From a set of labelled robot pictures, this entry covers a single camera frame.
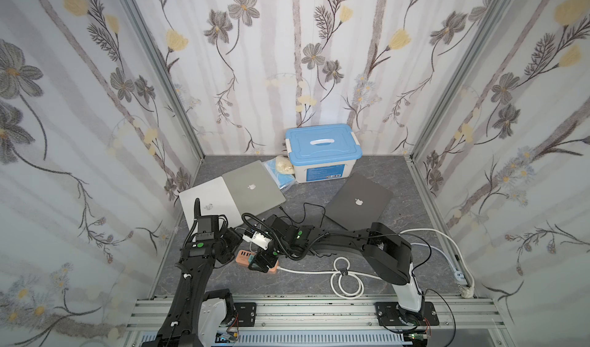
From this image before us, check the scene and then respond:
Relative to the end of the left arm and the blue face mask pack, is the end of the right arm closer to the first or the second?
the end of the left arm

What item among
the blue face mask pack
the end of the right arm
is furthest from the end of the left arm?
the blue face mask pack

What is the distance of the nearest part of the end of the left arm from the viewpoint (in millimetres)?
575

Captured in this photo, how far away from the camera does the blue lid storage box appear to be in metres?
1.00

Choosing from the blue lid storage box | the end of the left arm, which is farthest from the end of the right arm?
the blue lid storage box

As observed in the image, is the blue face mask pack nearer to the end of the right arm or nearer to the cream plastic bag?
the cream plastic bag

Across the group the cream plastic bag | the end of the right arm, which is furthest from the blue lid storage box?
the end of the right arm

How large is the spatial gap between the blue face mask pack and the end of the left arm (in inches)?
14.9

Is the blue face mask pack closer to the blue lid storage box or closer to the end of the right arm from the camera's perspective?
the blue lid storage box

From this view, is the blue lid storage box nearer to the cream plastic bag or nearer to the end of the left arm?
the cream plastic bag

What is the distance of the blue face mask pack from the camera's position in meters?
1.09
